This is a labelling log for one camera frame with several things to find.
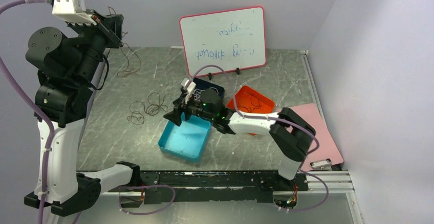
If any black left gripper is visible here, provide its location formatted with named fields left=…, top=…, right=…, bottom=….
left=68, top=8, right=126, bottom=84

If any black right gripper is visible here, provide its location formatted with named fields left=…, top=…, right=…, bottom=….
left=163, top=92, right=215, bottom=126

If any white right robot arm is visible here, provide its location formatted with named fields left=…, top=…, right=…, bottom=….
left=163, top=89, right=317, bottom=190

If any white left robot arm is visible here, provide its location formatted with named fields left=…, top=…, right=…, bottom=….
left=25, top=10, right=142, bottom=217

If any teal square tray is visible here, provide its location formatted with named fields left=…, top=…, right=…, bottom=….
left=158, top=115, right=211, bottom=162

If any dark blue square tray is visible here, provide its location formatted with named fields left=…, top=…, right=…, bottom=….
left=193, top=78, right=225, bottom=101

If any orange square tray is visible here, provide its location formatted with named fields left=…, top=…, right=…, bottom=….
left=226, top=85, right=276, bottom=135

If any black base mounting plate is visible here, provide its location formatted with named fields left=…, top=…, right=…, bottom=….
left=106, top=170, right=309, bottom=205

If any pink-framed whiteboard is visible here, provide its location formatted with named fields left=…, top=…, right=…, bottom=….
left=179, top=6, right=267, bottom=76

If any pink clipboard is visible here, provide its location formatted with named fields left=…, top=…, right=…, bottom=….
left=291, top=103, right=344, bottom=171

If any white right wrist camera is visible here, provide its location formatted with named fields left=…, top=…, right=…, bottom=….
left=181, top=78, right=196, bottom=104

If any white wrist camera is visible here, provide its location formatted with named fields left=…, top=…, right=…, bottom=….
left=181, top=78, right=196, bottom=104
left=52, top=0, right=96, bottom=26

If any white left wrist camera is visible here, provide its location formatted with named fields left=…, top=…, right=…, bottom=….
left=52, top=0, right=96, bottom=26

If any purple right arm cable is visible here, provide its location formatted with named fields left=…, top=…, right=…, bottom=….
left=186, top=65, right=330, bottom=214

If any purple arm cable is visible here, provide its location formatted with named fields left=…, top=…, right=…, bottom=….
left=0, top=0, right=177, bottom=224
left=186, top=65, right=330, bottom=214

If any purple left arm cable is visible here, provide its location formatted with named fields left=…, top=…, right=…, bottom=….
left=0, top=0, right=177, bottom=224

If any aluminium frame rail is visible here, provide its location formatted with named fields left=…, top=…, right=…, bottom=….
left=46, top=170, right=365, bottom=224

